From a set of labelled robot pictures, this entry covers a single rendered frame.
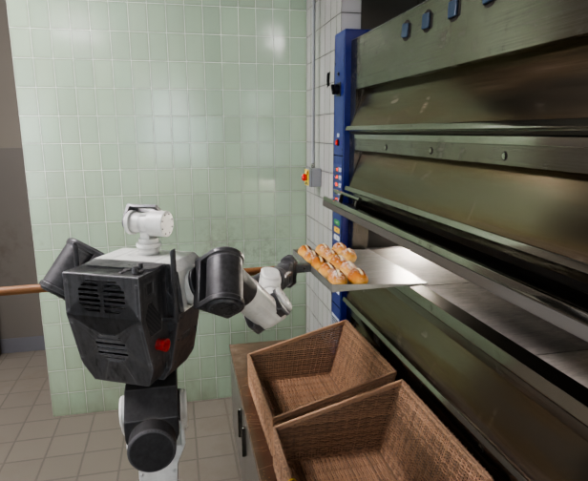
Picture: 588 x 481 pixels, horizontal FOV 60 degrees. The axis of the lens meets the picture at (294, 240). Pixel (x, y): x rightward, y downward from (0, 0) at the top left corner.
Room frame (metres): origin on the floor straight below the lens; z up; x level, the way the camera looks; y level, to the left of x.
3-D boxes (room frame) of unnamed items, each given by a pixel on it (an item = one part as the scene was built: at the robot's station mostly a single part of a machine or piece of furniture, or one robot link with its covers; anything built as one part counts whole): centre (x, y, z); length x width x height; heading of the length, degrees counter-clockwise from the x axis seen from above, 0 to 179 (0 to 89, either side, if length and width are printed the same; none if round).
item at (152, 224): (1.29, 0.37, 1.47); 0.10 x 0.07 x 0.09; 75
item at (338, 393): (1.93, -0.08, 0.72); 0.56 x 0.49 x 0.28; 14
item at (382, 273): (1.96, -0.24, 1.19); 0.55 x 0.36 x 0.03; 14
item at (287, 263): (1.81, 0.04, 1.19); 0.12 x 0.10 x 0.13; 159
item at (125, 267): (1.23, 0.39, 1.27); 0.34 x 0.30 x 0.36; 75
